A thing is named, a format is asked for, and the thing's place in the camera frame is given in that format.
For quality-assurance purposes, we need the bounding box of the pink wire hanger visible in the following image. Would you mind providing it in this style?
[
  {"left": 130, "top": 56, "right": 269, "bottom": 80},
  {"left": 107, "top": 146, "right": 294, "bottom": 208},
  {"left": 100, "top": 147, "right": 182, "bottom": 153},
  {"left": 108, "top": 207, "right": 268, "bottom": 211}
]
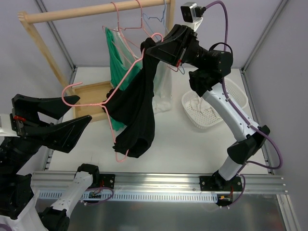
[
  {"left": 109, "top": 2, "right": 148, "bottom": 64},
  {"left": 117, "top": 0, "right": 180, "bottom": 72},
  {"left": 61, "top": 37, "right": 159, "bottom": 162}
]

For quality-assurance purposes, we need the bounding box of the blue wire hanger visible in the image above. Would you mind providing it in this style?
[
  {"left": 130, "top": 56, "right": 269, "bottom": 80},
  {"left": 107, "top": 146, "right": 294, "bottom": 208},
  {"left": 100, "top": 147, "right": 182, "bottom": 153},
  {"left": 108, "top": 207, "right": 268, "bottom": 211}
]
[{"left": 142, "top": 0, "right": 185, "bottom": 74}]

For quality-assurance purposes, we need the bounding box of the white tank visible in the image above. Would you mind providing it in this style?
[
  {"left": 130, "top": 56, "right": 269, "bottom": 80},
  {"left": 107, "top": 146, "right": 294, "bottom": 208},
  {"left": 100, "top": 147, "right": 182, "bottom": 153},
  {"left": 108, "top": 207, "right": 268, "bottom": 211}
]
[
  {"left": 190, "top": 97, "right": 220, "bottom": 118},
  {"left": 111, "top": 31, "right": 172, "bottom": 114}
]

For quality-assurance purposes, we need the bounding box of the black tank top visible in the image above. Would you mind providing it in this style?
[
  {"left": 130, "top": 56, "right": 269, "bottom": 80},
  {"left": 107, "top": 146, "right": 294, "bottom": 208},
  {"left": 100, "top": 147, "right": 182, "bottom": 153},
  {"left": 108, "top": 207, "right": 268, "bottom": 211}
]
[{"left": 105, "top": 38, "right": 161, "bottom": 159}]

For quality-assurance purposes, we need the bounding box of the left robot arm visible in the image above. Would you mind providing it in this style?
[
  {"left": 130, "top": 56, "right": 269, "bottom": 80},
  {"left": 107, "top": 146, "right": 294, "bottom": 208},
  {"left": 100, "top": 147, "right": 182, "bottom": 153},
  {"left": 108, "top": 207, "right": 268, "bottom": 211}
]
[{"left": 0, "top": 94, "right": 100, "bottom": 231}]

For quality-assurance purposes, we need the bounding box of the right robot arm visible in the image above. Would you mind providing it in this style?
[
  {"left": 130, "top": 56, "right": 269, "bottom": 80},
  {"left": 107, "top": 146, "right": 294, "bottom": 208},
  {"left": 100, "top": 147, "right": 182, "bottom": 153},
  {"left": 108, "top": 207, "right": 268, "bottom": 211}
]
[{"left": 146, "top": 24, "right": 270, "bottom": 191}]

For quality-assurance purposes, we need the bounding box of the white tank top on pink hanger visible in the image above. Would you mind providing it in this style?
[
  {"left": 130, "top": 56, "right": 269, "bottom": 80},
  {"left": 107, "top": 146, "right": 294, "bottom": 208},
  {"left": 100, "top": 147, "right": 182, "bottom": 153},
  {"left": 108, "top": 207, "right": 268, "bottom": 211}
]
[{"left": 111, "top": 31, "right": 172, "bottom": 114}]

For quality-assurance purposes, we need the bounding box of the green tank top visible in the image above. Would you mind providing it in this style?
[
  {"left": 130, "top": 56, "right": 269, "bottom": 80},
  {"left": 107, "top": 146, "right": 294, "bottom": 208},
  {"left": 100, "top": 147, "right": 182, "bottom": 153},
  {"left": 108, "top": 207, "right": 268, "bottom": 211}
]
[{"left": 105, "top": 27, "right": 142, "bottom": 131}]

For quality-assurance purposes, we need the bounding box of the wooden clothes rack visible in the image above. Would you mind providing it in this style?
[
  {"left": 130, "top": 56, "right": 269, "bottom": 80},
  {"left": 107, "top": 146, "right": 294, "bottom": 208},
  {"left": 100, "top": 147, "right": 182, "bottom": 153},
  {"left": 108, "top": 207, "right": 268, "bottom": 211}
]
[{"left": 17, "top": 0, "right": 176, "bottom": 124}]

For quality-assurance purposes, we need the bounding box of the white perforated plastic basket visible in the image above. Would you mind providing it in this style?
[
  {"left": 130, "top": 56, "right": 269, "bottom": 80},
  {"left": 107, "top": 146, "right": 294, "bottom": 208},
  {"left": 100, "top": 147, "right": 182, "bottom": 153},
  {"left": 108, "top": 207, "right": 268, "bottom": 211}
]
[{"left": 181, "top": 78, "right": 249, "bottom": 130}]

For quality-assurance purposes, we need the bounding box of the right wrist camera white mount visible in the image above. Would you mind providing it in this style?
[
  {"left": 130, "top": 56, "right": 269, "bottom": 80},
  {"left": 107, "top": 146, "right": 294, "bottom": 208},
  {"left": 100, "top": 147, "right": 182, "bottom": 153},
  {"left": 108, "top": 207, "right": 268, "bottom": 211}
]
[{"left": 180, "top": 2, "right": 206, "bottom": 32}]

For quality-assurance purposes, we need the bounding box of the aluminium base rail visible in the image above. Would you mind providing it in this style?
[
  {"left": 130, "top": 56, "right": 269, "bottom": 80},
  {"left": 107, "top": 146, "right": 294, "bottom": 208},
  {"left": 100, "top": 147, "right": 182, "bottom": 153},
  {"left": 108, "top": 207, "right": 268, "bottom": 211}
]
[{"left": 31, "top": 171, "right": 289, "bottom": 194}]

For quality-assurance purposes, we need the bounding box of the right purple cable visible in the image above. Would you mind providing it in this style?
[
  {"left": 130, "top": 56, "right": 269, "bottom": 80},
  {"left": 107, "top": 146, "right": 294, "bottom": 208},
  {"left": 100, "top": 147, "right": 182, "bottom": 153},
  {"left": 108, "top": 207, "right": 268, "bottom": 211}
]
[{"left": 203, "top": 0, "right": 283, "bottom": 209}]

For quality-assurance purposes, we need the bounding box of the white slotted cable duct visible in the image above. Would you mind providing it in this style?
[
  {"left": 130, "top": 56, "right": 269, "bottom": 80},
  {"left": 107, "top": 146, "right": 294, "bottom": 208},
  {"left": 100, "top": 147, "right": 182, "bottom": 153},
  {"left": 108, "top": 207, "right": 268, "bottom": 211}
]
[{"left": 38, "top": 191, "right": 218, "bottom": 203}]

